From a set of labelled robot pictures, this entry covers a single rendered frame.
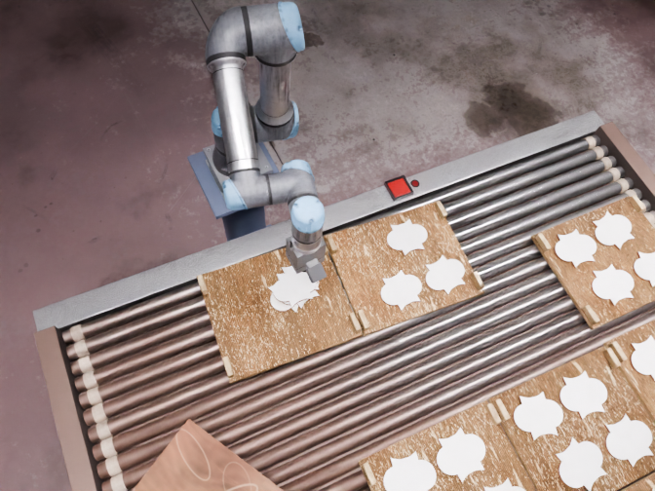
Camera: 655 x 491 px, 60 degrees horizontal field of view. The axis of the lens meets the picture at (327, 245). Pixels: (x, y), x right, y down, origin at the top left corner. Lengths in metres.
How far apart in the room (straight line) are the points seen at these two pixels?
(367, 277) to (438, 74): 2.05
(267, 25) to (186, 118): 1.93
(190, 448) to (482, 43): 3.05
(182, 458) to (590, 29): 3.59
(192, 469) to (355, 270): 0.74
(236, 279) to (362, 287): 0.39
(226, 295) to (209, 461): 0.49
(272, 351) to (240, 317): 0.14
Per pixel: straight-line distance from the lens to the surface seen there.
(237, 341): 1.71
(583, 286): 1.99
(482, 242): 1.95
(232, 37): 1.44
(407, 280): 1.79
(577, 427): 1.84
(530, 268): 1.96
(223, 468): 1.54
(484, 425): 1.74
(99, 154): 3.28
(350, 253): 1.81
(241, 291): 1.75
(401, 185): 1.97
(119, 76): 3.59
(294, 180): 1.36
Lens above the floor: 2.57
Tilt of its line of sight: 64 degrees down
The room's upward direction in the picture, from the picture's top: 8 degrees clockwise
